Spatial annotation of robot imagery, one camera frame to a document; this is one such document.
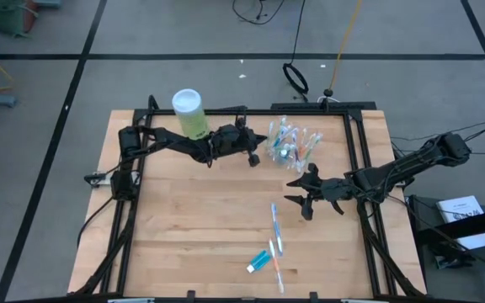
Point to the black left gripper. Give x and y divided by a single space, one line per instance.
230 141

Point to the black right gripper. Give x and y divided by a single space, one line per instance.
331 189

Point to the blue toothbrush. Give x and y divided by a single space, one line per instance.
283 129
276 229

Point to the purple toothbrush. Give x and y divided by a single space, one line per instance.
294 136

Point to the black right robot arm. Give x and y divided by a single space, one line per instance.
411 166

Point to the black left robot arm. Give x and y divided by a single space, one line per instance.
171 143

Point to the clear plastic cup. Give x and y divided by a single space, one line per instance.
295 166

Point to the green canister with white lid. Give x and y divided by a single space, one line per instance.
191 115

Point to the white label strip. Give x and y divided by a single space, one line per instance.
364 301
131 300

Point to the white printed booklet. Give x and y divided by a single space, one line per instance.
465 214

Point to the black side shelf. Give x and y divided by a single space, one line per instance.
478 225

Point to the green bag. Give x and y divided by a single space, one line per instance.
11 17

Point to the small black camera mount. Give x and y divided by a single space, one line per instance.
328 93

